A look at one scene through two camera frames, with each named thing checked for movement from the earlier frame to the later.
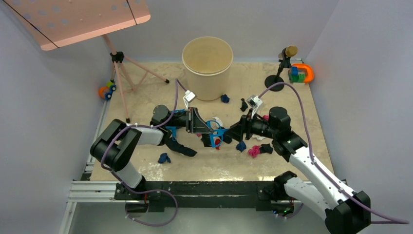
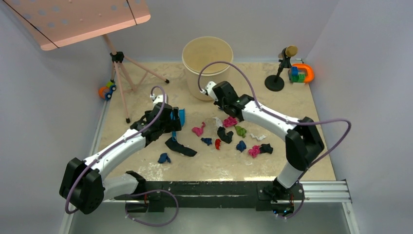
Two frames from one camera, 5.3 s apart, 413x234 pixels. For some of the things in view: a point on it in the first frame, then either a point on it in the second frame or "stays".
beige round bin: [207, 61] stays
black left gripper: [194, 123] → [173, 125]
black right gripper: [245, 126] → [218, 102]
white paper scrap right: [258, 138] stays
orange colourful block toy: [302, 72] stays
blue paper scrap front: [241, 146] stays
